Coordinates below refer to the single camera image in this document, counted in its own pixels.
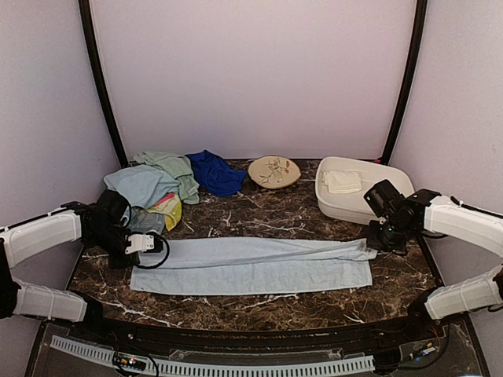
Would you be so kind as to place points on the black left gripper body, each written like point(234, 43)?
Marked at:
point(108, 239)

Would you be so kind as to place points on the white plastic basin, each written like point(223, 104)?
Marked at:
point(352, 207)

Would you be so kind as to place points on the royal blue towel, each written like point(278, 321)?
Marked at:
point(215, 175)

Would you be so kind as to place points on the yellow patterned towel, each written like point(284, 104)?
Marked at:
point(170, 206)

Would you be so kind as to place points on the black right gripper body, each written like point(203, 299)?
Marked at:
point(389, 237)

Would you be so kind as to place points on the white slotted cable duct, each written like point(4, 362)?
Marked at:
point(134, 364)

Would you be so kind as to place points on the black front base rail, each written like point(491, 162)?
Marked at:
point(262, 324)

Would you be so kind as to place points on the light blue towel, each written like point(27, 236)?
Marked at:
point(257, 266)

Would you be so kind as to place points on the blue grey towel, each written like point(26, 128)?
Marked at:
point(142, 186)

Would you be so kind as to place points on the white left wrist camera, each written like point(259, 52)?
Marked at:
point(139, 243)

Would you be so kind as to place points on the beige floral plate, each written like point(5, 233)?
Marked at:
point(274, 172)

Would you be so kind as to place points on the left black frame post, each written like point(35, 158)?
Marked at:
point(99, 81)

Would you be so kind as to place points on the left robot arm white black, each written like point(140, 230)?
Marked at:
point(97, 224)

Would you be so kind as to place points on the right black frame post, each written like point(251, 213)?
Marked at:
point(407, 80)

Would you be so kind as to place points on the pale green towel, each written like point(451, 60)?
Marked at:
point(177, 166)

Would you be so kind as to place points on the cream white towel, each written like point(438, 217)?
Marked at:
point(342, 181)

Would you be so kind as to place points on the black frame post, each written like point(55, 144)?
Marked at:
point(407, 80)
point(99, 81)

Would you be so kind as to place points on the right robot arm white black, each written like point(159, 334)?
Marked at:
point(431, 215)

